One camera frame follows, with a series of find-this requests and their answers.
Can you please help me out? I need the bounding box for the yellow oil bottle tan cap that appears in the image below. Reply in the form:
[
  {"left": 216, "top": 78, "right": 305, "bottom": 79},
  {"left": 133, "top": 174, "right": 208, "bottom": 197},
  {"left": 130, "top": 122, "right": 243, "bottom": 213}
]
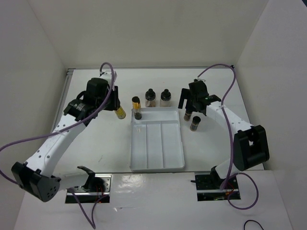
[{"left": 115, "top": 106, "right": 126, "bottom": 119}]

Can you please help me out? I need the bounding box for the black cap spice jar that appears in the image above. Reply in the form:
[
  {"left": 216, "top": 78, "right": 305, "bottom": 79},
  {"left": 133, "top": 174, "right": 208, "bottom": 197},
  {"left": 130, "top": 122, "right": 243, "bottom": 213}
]
[
  {"left": 190, "top": 116, "right": 201, "bottom": 131},
  {"left": 184, "top": 108, "right": 193, "bottom": 121}
]

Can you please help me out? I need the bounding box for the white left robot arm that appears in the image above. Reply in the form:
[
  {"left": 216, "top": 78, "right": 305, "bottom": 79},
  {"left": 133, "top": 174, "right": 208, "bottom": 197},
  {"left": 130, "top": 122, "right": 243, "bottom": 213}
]
[{"left": 12, "top": 78, "right": 120, "bottom": 202}]

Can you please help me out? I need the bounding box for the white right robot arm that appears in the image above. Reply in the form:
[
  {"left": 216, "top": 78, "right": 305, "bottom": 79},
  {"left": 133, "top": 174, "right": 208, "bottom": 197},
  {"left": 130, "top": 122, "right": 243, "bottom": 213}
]
[{"left": 178, "top": 80, "right": 270, "bottom": 188}]

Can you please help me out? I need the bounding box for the black cap spice jar front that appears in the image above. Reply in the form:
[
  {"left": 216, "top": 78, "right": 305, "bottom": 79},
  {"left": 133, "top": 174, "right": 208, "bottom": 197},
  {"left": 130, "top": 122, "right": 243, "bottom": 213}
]
[{"left": 190, "top": 116, "right": 201, "bottom": 131}]

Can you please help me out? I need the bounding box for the black top shaker white spice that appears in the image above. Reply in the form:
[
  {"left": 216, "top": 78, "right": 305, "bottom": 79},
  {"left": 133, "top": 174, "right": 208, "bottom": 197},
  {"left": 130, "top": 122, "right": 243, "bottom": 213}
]
[{"left": 160, "top": 89, "right": 171, "bottom": 107}]

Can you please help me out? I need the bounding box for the gold capped glass grinder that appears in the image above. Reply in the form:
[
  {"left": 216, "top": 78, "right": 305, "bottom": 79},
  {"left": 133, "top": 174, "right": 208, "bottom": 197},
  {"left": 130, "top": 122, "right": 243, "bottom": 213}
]
[{"left": 132, "top": 96, "right": 142, "bottom": 120}]

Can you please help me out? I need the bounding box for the black top shaker brown spice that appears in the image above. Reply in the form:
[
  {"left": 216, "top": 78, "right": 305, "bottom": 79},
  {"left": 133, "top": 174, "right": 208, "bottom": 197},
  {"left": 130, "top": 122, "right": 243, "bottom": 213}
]
[{"left": 145, "top": 89, "right": 156, "bottom": 107}]

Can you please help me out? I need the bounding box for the white plastic organizer tray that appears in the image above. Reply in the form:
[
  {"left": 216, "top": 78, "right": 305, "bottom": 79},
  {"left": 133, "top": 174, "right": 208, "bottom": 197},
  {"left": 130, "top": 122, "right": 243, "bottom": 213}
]
[{"left": 130, "top": 107, "right": 185, "bottom": 173}]

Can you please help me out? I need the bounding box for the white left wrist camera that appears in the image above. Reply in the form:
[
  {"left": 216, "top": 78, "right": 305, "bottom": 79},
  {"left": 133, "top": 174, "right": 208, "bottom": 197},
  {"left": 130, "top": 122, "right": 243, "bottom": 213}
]
[{"left": 99, "top": 70, "right": 118, "bottom": 84}]

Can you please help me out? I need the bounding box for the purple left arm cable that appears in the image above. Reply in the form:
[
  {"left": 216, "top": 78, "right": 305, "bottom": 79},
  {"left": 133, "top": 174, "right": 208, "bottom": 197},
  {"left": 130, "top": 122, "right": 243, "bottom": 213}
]
[{"left": 0, "top": 62, "right": 116, "bottom": 228}]

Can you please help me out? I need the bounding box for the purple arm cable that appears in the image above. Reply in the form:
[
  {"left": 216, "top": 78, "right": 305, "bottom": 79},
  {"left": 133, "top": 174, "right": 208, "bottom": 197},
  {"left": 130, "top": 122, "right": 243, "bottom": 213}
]
[
  {"left": 0, "top": 62, "right": 116, "bottom": 228},
  {"left": 197, "top": 63, "right": 260, "bottom": 211}
]

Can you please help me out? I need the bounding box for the aluminium table edge rail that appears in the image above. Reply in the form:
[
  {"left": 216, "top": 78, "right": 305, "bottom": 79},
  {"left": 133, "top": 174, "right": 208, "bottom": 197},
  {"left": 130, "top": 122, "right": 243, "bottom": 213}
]
[{"left": 47, "top": 68, "right": 74, "bottom": 139}]

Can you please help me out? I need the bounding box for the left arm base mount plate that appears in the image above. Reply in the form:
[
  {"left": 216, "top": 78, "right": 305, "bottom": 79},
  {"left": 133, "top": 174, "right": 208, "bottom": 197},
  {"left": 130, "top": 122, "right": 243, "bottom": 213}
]
[{"left": 72, "top": 173, "right": 112, "bottom": 204}]

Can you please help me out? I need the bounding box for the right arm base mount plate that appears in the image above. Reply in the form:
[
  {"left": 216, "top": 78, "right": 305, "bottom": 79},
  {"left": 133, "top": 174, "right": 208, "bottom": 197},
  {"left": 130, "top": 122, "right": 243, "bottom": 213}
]
[{"left": 191, "top": 173, "right": 241, "bottom": 202}]

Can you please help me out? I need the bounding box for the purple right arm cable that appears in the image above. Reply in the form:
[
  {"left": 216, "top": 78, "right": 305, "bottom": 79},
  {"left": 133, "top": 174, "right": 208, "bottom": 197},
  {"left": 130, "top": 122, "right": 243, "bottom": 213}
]
[{"left": 197, "top": 63, "right": 260, "bottom": 211}]

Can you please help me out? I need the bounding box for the black cable on floor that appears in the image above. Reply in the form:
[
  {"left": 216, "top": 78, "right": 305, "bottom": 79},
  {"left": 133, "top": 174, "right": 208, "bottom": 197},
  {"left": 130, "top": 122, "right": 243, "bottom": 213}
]
[{"left": 244, "top": 219, "right": 264, "bottom": 230}]

